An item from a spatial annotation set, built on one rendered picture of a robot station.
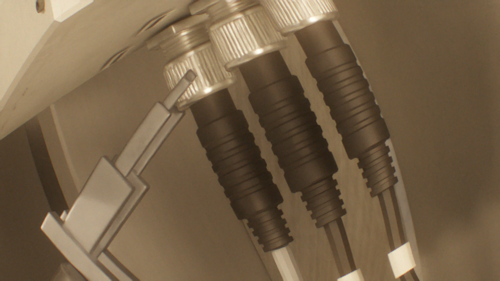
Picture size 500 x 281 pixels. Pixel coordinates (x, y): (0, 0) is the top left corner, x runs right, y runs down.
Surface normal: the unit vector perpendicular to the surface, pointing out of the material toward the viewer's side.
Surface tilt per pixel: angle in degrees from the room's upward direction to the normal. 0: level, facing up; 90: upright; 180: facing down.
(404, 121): 90
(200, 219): 48
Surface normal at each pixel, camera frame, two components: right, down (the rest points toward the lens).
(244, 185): -0.13, 0.00
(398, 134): -0.85, 0.37
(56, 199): 0.34, -0.14
